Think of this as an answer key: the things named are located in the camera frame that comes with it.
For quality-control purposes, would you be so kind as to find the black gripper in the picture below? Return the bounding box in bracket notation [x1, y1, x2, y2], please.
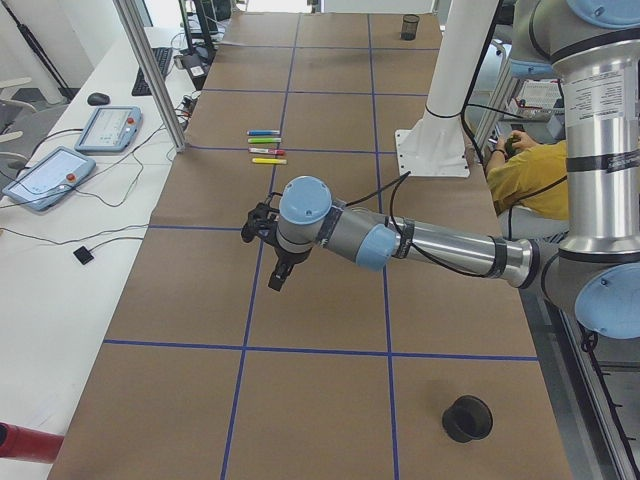
[268, 244, 311, 291]

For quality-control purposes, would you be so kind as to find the red marker pen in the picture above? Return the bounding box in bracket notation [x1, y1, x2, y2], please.
[248, 147, 286, 156]

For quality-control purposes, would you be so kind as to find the blue marker pen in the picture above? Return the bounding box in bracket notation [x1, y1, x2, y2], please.
[247, 129, 281, 137]

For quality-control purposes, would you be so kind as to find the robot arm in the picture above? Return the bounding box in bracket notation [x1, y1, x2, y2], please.
[261, 1, 639, 339]

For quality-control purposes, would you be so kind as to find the yellow marker pen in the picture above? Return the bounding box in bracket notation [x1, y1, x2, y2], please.
[251, 158, 288, 165]

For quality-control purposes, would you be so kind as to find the green marker pen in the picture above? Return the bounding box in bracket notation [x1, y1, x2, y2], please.
[247, 137, 282, 145]

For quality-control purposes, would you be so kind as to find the small black sensor box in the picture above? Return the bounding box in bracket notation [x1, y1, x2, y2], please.
[73, 246, 94, 265]

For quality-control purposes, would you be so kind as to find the teach pendant far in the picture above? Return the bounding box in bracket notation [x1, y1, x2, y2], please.
[74, 106, 142, 154]

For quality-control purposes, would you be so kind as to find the teach pendant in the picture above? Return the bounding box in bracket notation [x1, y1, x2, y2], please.
[2, 146, 96, 212]
[74, 106, 142, 154]

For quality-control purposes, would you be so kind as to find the black mesh cup left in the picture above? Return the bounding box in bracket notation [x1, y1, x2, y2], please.
[442, 395, 493, 443]

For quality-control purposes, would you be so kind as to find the black mesh cup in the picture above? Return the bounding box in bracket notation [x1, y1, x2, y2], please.
[442, 395, 493, 443]
[400, 14, 420, 41]

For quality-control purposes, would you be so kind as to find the teach pendant near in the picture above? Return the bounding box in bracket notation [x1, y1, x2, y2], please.
[2, 146, 96, 212]

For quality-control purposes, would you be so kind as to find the black keyboard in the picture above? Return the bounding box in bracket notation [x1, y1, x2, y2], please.
[131, 46, 174, 97]

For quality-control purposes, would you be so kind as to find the black computer mouse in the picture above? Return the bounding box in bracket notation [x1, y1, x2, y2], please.
[87, 92, 111, 106]

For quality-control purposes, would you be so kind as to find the person in yellow shirt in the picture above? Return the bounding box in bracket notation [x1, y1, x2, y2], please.
[485, 130, 569, 240]

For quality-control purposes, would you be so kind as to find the black mesh cup right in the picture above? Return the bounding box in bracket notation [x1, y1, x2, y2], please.
[400, 14, 420, 41]

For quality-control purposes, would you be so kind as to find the red fire extinguisher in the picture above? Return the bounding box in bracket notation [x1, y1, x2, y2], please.
[1, 422, 64, 464]

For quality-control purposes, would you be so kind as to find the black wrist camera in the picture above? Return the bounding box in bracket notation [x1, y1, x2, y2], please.
[241, 202, 279, 246]

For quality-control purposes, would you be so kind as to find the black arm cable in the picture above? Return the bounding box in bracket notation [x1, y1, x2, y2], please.
[344, 169, 481, 277]

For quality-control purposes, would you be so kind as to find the aluminium frame post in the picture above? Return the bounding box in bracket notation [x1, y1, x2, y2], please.
[113, 0, 186, 153]

